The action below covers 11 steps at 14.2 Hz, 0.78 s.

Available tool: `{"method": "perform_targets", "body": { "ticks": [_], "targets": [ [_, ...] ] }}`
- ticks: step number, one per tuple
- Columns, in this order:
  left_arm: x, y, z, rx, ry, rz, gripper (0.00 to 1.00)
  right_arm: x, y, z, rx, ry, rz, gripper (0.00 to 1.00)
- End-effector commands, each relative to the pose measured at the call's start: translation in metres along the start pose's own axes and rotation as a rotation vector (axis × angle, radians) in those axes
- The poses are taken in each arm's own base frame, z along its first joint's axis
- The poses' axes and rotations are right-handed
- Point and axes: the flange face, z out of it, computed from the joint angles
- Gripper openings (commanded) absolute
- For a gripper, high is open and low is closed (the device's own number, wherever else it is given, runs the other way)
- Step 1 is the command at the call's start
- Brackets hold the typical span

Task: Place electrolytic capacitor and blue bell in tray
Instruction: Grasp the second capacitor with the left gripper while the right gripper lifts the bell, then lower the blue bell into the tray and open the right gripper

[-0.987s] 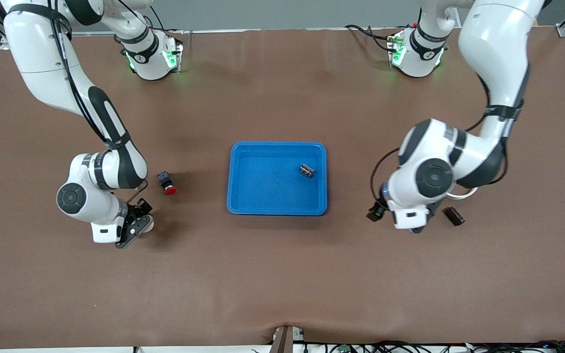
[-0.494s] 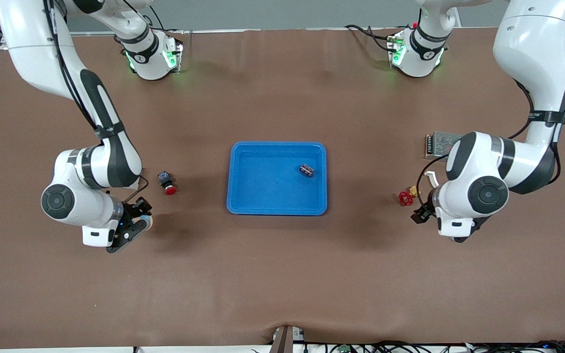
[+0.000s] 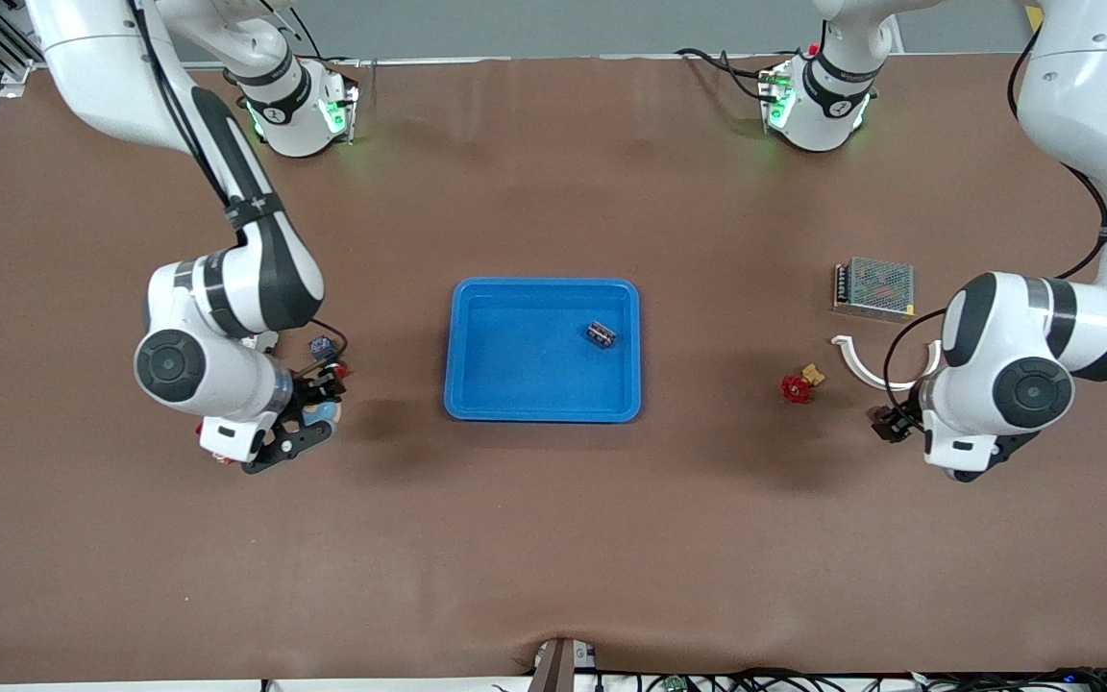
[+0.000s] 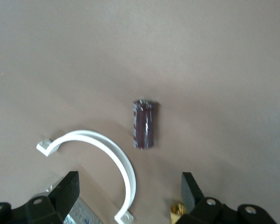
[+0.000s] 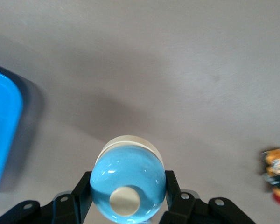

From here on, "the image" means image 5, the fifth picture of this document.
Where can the blue bell cream button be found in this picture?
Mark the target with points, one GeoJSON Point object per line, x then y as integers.
{"type": "Point", "coordinates": [128, 168]}

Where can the blue plastic tray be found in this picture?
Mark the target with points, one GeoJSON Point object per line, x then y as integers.
{"type": "Point", "coordinates": [2, 128]}

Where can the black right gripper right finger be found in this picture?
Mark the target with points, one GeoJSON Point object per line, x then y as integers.
{"type": "Point", "coordinates": [184, 205]}

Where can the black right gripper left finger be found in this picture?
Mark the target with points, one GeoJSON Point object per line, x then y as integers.
{"type": "Point", "coordinates": [77, 205]}

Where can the red yellow emergency stop button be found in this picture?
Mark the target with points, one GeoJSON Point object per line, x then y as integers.
{"type": "Point", "coordinates": [278, 170]}

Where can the brown table mat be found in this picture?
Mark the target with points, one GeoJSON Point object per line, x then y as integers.
{"type": "Point", "coordinates": [154, 70]}

